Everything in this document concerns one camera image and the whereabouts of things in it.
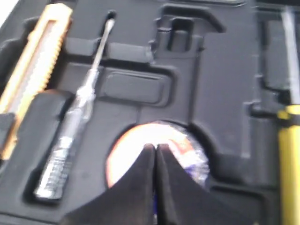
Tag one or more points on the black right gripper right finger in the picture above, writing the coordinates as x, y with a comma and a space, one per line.
181, 201

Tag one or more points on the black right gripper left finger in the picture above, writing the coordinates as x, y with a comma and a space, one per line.
128, 202

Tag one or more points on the roll of electrical tape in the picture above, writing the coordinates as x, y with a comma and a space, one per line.
184, 146

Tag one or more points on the black plastic tool case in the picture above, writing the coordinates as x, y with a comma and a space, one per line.
217, 68

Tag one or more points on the orange utility knife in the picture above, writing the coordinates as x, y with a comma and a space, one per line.
32, 71

